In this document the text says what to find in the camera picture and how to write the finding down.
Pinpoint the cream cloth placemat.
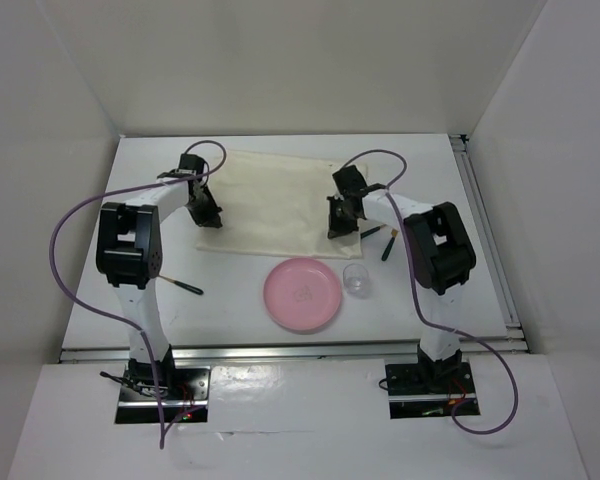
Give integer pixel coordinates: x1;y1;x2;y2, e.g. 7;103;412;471
196;151;362;259

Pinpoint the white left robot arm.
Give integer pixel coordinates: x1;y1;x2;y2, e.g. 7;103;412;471
96;153;222;399

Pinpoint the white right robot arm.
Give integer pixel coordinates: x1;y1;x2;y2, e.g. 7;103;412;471
327;165;476;392

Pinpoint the clear plastic cup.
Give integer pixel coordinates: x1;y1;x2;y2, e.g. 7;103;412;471
342;263;371;298

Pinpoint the pink round plate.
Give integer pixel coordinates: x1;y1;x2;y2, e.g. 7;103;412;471
262;257;342;334

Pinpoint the gold spoon green handle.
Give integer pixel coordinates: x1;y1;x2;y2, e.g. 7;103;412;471
360;226;383;239

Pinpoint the gold knife green handle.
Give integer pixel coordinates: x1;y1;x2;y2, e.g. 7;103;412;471
381;229;398;262

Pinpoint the gold fork green handle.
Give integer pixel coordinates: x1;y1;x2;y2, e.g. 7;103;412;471
159;275;204;296

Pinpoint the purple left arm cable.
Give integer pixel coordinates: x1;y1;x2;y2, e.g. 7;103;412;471
48;139;229;450

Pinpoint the aluminium right frame rail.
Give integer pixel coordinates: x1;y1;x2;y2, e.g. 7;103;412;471
448;134;530;353

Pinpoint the aluminium frame rail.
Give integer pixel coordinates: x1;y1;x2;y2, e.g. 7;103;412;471
448;134;530;353
57;337;531;364

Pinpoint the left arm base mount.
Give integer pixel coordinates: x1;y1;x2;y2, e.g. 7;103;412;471
100;366;211;425

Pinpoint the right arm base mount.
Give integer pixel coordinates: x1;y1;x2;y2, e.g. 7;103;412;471
378;362;480;419

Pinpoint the aluminium front frame rail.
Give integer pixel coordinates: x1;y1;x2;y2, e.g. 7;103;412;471
57;337;531;364

